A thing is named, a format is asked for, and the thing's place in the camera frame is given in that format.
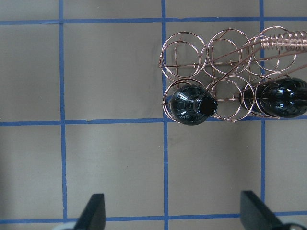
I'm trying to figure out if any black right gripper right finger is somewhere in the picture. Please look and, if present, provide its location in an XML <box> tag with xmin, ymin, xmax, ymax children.
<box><xmin>240</xmin><ymin>191</ymin><xmax>283</xmax><ymax>230</ymax></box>

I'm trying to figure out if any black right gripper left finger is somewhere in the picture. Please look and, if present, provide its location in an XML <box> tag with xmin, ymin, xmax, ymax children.
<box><xmin>74</xmin><ymin>194</ymin><xmax>106</xmax><ymax>230</ymax></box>

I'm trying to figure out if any dark wine bottle in basket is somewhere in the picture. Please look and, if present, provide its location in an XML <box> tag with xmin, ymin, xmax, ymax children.
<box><xmin>170</xmin><ymin>84</ymin><xmax>218</xmax><ymax>126</ymax></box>

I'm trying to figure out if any copper wire wine basket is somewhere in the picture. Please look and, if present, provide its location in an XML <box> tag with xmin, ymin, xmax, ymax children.
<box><xmin>158</xmin><ymin>26</ymin><xmax>307</xmax><ymax>123</ymax></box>

